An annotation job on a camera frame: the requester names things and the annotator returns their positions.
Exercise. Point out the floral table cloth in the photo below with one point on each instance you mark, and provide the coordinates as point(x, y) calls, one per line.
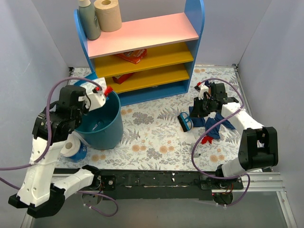
point(154, 140)

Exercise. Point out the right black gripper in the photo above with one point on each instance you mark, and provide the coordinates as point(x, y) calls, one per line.
point(198, 109)

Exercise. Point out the brown paper roll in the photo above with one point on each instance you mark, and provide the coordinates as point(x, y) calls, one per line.
point(108, 14)

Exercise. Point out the aluminium frame rail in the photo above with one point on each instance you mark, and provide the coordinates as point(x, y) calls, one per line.
point(265, 205)

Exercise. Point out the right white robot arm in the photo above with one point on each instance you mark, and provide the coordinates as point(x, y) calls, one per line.
point(258, 146)

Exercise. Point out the grey green bottle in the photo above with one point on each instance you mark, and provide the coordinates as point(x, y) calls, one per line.
point(89, 19)

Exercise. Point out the white blue tape roll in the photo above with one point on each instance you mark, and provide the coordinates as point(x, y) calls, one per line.
point(74, 150)

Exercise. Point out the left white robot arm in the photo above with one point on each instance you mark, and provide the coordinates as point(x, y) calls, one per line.
point(38, 194)

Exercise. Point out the teal plastic bucket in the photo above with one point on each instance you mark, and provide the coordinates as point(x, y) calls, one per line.
point(103, 128)

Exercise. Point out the dark blue paper scrap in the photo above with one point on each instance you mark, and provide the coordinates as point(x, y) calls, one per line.
point(214, 132)
point(198, 121)

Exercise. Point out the dark blue paper scrap middle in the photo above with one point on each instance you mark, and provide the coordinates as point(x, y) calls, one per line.
point(198, 121)

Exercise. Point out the red paper scrap left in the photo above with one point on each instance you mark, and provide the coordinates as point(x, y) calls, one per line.
point(107, 91)

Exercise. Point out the red paper scrap right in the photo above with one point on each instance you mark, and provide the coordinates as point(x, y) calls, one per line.
point(207, 139)

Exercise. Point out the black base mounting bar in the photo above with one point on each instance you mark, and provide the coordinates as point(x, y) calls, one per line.
point(130, 185)

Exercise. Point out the blue hand brush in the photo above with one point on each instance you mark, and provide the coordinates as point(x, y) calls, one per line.
point(185, 121)

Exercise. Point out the red box upper shelf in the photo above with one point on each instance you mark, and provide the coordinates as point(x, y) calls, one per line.
point(133, 56)

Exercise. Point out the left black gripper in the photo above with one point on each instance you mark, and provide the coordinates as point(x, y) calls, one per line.
point(79, 110)

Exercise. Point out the red box lower shelf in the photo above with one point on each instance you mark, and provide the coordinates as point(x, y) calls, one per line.
point(121, 78)

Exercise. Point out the red paper scrap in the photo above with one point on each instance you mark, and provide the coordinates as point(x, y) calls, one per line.
point(207, 139)
point(107, 91)

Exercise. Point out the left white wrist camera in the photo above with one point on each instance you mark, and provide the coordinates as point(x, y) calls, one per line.
point(95, 100)

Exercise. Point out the red box shelf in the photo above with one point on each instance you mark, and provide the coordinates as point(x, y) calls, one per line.
point(133, 56)
point(121, 78)

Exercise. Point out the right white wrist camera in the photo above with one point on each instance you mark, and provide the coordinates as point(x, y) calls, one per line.
point(201, 88)

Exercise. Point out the blue plastic dustpan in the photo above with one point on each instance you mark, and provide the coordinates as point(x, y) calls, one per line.
point(87, 85)

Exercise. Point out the dark blue paper scrap right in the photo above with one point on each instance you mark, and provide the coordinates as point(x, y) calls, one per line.
point(214, 132)

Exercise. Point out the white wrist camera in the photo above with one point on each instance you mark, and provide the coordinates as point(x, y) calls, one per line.
point(201, 88)
point(95, 100)

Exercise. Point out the blue pink yellow shelf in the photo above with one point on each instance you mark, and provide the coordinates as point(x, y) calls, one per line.
point(172, 43)

